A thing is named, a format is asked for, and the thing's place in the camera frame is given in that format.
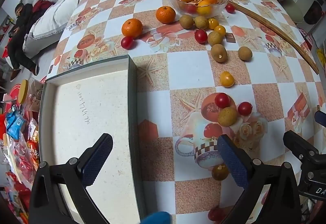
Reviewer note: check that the blue snack packet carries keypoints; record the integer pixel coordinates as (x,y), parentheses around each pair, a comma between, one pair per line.
(15,123)

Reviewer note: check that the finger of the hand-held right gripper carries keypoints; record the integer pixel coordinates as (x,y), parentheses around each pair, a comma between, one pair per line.
(298,145)
(320,117)

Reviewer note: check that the clear plastic bag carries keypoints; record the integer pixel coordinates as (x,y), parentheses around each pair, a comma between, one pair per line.
(34,96)

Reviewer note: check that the dark red cloth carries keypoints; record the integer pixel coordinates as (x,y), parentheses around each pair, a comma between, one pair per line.
(42,6)

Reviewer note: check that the blue rounded object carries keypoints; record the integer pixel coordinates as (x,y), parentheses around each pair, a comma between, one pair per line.
(156,217)

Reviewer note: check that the bag of red snacks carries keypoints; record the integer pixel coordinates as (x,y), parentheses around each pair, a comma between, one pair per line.
(24,155)

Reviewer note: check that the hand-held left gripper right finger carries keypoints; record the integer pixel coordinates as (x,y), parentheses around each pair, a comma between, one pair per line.
(233,162)

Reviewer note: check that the long wooden stick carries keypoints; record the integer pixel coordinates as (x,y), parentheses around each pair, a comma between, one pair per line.
(275,30)

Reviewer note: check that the white cushion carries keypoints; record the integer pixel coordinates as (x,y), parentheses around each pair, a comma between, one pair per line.
(48,24)

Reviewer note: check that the yellow cherry tomato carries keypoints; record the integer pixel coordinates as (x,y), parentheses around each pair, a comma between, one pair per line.
(213,23)
(220,31)
(226,79)

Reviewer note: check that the tan longan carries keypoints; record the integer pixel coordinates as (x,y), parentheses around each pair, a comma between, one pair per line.
(186,21)
(245,53)
(227,116)
(201,22)
(215,38)
(219,53)
(219,173)

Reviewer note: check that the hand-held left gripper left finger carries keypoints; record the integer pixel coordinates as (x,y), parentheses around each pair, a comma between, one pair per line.
(98,160)

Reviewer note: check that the yellow round lid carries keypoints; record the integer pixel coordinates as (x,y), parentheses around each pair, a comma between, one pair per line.
(24,91)

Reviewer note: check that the white tray with green rim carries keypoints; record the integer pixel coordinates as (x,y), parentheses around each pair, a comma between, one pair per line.
(89,117)

